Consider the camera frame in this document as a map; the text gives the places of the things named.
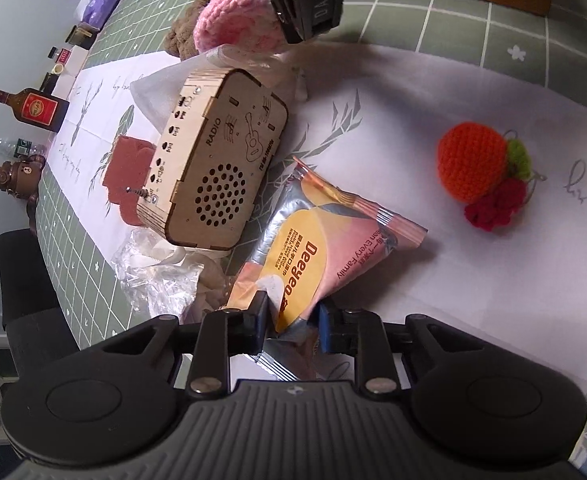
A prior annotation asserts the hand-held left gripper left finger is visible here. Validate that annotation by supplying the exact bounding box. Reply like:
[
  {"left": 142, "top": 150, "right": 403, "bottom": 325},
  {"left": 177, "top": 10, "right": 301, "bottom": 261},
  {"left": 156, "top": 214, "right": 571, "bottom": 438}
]
[{"left": 80, "top": 291, "right": 270, "bottom": 401}]

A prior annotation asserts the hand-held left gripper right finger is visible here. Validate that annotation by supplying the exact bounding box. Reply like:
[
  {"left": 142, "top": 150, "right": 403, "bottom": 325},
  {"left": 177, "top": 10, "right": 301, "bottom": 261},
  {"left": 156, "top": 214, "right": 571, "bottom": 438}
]
[{"left": 317, "top": 301, "right": 511, "bottom": 397}]

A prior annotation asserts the pink crochet toy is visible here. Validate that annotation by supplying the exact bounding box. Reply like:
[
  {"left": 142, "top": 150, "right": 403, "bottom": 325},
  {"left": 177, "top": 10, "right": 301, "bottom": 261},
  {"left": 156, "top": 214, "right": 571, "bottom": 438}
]
[{"left": 193, "top": 0, "right": 294, "bottom": 57}]

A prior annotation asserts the pink and yellow snack packet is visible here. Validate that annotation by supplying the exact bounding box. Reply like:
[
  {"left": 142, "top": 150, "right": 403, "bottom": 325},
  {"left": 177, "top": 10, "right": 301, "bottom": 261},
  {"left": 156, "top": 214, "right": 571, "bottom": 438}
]
[{"left": 226, "top": 156, "right": 429, "bottom": 382}]

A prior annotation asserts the clear plastic bag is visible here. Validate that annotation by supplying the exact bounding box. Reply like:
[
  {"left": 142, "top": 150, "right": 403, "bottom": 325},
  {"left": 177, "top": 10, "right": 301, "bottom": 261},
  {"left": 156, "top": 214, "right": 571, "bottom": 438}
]
[{"left": 110, "top": 227, "right": 206, "bottom": 323}]

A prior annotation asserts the brown knitted rope toy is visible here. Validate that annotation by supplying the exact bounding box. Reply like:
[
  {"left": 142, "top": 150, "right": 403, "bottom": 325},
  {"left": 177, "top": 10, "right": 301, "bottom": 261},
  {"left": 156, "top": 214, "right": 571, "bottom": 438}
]
[{"left": 166, "top": 0, "right": 220, "bottom": 61}]

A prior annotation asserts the orange crochet fruit keychain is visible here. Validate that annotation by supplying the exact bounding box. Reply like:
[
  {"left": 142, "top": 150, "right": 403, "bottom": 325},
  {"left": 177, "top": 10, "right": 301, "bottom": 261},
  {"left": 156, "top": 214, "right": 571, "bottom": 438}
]
[{"left": 437, "top": 122, "right": 549, "bottom": 233}]

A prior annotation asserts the white printed table runner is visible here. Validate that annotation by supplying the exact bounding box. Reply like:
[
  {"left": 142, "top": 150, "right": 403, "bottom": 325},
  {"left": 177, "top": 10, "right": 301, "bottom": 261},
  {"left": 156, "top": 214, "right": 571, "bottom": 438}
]
[{"left": 46, "top": 42, "right": 587, "bottom": 397}]

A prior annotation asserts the wooden radio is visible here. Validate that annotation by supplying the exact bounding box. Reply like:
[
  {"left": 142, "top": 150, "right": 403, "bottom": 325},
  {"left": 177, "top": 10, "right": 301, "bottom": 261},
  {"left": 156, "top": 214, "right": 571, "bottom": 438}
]
[{"left": 136, "top": 66, "right": 289, "bottom": 250}]

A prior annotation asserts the white plastic bag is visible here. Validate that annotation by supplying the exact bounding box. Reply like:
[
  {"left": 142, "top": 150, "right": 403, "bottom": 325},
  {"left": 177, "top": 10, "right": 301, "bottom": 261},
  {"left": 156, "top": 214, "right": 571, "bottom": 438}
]
[{"left": 130, "top": 44, "right": 308, "bottom": 127}]

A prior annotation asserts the red sponge block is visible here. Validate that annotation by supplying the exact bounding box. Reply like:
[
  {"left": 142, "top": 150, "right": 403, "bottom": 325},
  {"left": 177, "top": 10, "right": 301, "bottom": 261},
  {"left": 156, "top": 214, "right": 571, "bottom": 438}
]
[{"left": 100, "top": 135, "right": 156, "bottom": 226}]

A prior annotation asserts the purple tissue pack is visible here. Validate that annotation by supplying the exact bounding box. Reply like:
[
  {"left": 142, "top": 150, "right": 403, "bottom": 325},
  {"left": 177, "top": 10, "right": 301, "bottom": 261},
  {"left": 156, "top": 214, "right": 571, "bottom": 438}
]
[{"left": 76, "top": 0, "right": 123, "bottom": 28}]

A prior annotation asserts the large dark glass jar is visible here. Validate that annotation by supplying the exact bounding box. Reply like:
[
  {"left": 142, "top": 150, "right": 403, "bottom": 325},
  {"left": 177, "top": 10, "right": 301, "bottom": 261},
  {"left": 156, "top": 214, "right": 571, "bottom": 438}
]
[{"left": 66, "top": 25, "right": 99, "bottom": 50}]

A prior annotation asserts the black chair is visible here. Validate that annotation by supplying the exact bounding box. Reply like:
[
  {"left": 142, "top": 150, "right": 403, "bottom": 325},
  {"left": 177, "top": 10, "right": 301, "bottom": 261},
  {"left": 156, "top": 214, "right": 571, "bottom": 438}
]
[{"left": 0, "top": 229, "right": 81, "bottom": 392}]

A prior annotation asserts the white box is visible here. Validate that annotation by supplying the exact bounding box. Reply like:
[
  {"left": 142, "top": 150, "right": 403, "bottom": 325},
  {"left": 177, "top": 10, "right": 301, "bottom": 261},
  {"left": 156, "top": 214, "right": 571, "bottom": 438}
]
[{"left": 48, "top": 46, "right": 92, "bottom": 98}]

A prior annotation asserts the brown bear figurine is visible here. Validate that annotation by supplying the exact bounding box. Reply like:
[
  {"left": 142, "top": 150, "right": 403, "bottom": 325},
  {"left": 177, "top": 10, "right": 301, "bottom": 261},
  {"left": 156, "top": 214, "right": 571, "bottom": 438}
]
[{"left": 0, "top": 155, "right": 44, "bottom": 197}]

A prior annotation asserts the brown liquor bottle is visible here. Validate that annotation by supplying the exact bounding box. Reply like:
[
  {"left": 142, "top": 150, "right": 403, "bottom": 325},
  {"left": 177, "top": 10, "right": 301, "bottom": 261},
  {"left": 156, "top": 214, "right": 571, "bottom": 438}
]
[{"left": 0, "top": 87, "right": 70, "bottom": 133}]

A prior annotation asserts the clear water bottle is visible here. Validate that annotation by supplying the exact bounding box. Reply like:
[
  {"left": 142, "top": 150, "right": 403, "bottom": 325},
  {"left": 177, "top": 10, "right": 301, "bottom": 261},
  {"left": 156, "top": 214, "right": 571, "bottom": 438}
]
[{"left": 0, "top": 135, "right": 49, "bottom": 159}]

